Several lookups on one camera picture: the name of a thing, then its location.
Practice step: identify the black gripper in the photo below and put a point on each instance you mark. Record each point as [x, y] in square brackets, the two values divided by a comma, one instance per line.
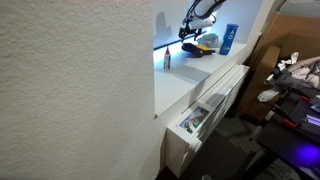
[190, 28]

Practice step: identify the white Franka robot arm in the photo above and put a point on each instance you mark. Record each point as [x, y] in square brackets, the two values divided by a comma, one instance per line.
[206, 6]

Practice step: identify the grey cap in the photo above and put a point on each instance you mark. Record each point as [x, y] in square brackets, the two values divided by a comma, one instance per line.
[209, 40]

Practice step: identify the white glue bottle red cap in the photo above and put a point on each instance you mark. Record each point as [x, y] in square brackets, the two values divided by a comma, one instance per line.
[167, 60]

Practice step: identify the white roller blind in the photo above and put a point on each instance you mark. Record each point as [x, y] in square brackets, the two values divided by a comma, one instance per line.
[170, 20]

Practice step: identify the blue cylindrical can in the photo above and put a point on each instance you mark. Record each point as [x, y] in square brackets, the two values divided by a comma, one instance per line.
[228, 39]

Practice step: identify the white window sill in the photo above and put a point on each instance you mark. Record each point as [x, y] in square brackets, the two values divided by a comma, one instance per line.
[186, 76]

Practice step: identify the large brown cardboard box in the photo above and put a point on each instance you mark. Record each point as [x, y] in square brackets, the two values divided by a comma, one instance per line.
[266, 50]

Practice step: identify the picture card on radiator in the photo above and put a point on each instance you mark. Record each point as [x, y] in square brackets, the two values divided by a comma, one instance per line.
[194, 120]

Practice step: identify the white drawer cabinet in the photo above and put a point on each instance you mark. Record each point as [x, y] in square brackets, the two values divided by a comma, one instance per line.
[200, 123]

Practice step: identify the white crumpled cloth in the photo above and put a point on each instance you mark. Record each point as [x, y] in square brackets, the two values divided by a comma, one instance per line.
[267, 95]

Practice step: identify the pile of light clothes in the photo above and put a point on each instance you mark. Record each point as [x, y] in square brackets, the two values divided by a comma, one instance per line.
[305, 70]

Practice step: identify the black work table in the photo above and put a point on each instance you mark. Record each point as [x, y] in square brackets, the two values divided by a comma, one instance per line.
[293, 140]

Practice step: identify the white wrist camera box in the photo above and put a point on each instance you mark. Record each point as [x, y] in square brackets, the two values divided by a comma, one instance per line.
[202, 23]

